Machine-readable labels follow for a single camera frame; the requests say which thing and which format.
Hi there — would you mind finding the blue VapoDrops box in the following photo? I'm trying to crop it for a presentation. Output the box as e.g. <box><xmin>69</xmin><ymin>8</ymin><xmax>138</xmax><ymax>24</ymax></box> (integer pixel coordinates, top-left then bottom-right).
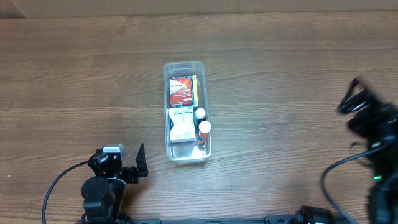
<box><xmin>191</xmin><ymin>75</ymin><xmax>199</xmax><ymax>108</ymax></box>

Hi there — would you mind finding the dark bottle white cap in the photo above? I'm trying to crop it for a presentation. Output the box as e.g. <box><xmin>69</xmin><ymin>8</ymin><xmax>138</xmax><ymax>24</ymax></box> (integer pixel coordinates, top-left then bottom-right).
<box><xmin>194</xmin><ymin>108</ymin><xmax>206</xmax><ymax>129</ymax></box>

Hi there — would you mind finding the red medicine box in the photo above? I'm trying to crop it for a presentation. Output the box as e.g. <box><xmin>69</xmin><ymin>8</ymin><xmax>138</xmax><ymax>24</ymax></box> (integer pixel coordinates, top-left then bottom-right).
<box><xmin>169</xmin><ymin>77</ymin><xmax>194</xmax><ymax>108</ymax></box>

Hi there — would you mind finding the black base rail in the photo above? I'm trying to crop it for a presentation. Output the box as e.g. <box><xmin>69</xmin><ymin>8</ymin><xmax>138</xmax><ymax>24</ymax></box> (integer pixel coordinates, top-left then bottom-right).
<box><xmin>129</xmin><ymin>215</ymin><xmax>294</xmax><ymax>224</ymax></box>

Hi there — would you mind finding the white medicine box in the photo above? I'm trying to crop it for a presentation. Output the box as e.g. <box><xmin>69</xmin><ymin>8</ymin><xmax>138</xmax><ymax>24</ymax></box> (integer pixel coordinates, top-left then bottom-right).
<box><xmin>168</xmin><ymin>106</ymin><xmax>196</xmax><ymax>143</ymax></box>

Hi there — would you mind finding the clear plastic container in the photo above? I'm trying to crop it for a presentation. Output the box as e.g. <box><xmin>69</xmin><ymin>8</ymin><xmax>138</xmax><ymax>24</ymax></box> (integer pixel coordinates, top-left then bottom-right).
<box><xmin>163</xmin><ymin>61</ymin><xmax>211</xmax><ymax>163</ymax></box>

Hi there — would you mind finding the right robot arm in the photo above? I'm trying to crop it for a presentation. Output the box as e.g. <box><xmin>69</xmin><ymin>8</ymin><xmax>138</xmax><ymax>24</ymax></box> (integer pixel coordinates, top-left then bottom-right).
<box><xmin>290</xmin><ymin>78</ymin><xmax>397</xmax><ymax>224</ymax></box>

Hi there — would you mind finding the orange tube white cap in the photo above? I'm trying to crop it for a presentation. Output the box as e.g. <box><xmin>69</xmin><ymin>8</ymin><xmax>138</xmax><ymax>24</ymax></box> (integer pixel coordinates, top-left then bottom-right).
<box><xmin>198</xmin><ymin>121</ymin><xmax>211</xmax><ymax>144</ymax></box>

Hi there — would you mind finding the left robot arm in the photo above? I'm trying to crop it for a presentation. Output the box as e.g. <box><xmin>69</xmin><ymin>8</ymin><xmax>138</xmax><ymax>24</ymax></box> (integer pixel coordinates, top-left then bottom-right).
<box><xmin>81</xmin><ymin>144</ymin><xmax>149</xmax><ymax>224</ymax></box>

